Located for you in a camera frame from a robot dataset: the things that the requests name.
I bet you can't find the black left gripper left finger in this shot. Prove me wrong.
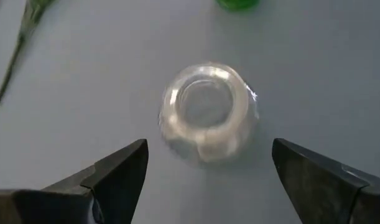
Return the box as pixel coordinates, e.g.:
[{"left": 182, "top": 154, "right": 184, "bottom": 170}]
[{"left": 0, "top": 138, "right": 149, "bottom": 224}]

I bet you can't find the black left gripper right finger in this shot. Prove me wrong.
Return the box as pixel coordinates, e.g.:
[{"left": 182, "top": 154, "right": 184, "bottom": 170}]
[{"left": 271, "top": 138, "right": 380, "bottom": 224}]

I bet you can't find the clear ribbed glass vase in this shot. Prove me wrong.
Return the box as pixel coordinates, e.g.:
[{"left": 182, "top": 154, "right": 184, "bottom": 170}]
[{"left": 158, "top": 61, "right": 261, "bottom": 166}]

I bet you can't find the black artificial tulip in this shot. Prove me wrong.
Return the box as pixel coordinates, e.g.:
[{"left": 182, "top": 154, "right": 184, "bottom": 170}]
[{"left": 0, "top": 0, "right": 58, "bottom": 110}]

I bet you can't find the green patterned glass vase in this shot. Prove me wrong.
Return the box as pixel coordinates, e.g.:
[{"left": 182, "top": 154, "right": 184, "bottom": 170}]
[{"left": 215, "top": 0, "right": 261, "bottom": 12}]

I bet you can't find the blue-grey table mat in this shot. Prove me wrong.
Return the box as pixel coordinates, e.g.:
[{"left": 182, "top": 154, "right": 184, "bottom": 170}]
[{"left": 0, "top": 0, "right": 380, "bottom": 224}]

